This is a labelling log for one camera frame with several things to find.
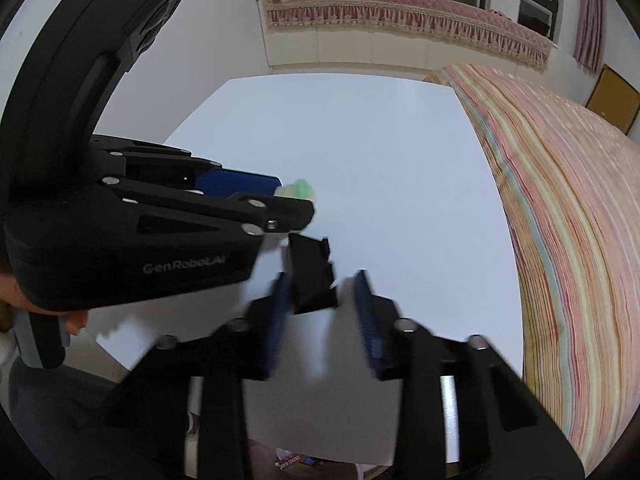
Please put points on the pink frilled window seat cover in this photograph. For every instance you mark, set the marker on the pink frilled window seat cover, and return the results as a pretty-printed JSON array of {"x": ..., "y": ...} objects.
[{"x": 400, "y": 12}]

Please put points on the pink dotted curtain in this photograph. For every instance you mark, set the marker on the pink dotted curtain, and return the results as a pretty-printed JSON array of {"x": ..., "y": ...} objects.
[{"x": 590, "y": 20}]

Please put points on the white window seat cabinet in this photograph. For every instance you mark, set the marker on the white window seat cabinet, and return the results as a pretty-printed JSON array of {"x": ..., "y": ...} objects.
[{"x": 350, "y": 50}]

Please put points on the narrow side window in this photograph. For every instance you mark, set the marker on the narrow side window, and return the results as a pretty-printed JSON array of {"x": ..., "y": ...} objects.
[{"x": 537, "y": 0}]

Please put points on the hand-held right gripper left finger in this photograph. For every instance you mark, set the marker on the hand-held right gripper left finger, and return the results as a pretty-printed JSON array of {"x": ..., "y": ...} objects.
[{"x": 277, "y": 320}]

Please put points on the striped bed blanket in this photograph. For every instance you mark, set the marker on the striped bed blanket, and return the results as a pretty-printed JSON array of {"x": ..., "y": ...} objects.
[{"x": 575, "y": 235}]

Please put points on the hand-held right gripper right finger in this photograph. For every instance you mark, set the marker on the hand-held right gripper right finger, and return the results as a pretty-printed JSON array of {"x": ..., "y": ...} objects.
[{"x": 367, "y": 320}]

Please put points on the white table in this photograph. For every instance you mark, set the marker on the white table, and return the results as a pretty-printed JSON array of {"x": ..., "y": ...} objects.
[{"x": 375, "y": 160}]

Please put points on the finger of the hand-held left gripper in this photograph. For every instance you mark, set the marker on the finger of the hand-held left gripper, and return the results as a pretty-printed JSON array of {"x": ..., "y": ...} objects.
[
  {"x": 235, "y": 182},
  {"x": 280, "y": 212}
]

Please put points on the person's left hand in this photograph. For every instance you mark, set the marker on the person's left hand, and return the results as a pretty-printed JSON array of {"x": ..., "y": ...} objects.
[{"x": 76, "y": 322}]

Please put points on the red carton with yellow print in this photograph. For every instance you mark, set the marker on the red carton with yellow print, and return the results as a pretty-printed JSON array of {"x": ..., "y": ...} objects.
[{"x": 295, "y": 461}]

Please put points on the small black box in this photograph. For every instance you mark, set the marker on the small black box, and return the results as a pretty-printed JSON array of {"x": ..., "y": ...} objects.
[{"x": 310, "y": 275}]

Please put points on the brown wooden board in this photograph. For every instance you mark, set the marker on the brown wooden board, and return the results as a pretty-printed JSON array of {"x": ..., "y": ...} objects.
[{"x": 615, "y": 100}]

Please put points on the green wrapper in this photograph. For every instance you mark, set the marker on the green wrapper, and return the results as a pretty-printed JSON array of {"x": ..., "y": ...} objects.
[{"x": 300, "y": 190}]

